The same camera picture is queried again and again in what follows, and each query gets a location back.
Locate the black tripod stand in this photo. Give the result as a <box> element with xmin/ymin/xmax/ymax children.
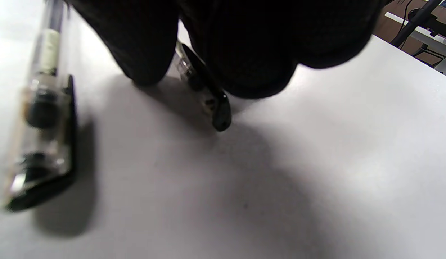
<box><xmin>390</xmin><ymin>0</ymin><xmax>446</xmax><ymax>69</ymax></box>

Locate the person's right hand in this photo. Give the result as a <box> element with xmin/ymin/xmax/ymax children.
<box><xmin>64</xmin><ymin>0</ymin><xmax>385</xmax><ymax>99</ymax></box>

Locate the clear black pen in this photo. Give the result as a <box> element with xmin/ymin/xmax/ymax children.
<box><xmin>1</xmin><ymin>0</ymin><xmax>77</xmax><ymax>213</ymax></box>
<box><xmin>174</xmin><ymin>40</ymin><xmax>232</xmax><ymax>132</ymax></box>

